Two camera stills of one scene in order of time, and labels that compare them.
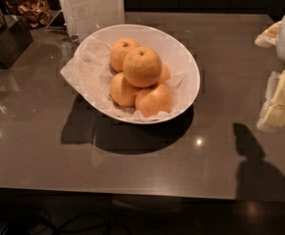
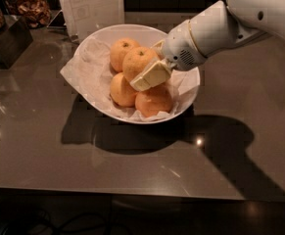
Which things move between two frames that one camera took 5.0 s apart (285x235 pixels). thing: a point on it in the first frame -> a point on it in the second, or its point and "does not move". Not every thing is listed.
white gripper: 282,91 -> 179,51
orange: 152,101 does not move
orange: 121,91 does not move
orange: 142,67 does not move
